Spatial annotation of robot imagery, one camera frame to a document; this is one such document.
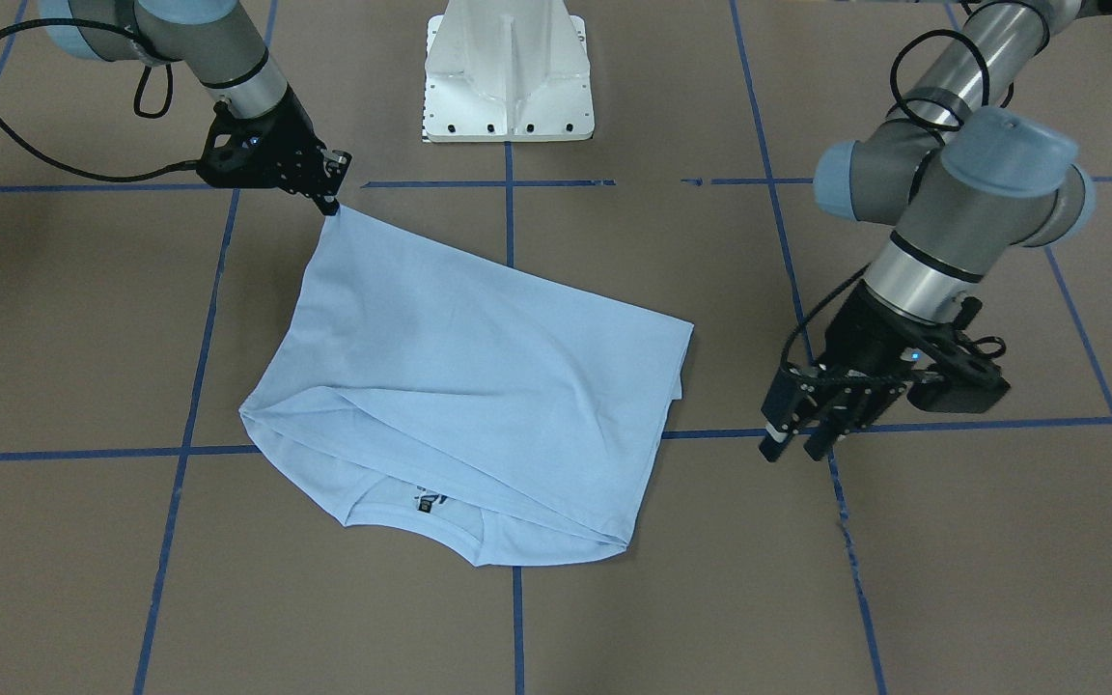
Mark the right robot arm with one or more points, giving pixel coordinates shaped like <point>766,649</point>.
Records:
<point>216,39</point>

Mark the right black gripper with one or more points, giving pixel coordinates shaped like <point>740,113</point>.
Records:
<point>291,134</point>

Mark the light blue t-shirt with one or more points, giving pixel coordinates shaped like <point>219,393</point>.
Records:
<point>513,419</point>

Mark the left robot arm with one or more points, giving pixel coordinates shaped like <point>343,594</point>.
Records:
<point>958,179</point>

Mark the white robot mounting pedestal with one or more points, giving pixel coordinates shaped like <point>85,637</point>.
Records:
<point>507,71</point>

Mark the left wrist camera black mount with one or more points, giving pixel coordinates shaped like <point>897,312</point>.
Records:
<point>963,377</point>

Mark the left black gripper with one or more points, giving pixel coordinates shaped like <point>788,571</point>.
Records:
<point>862,335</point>

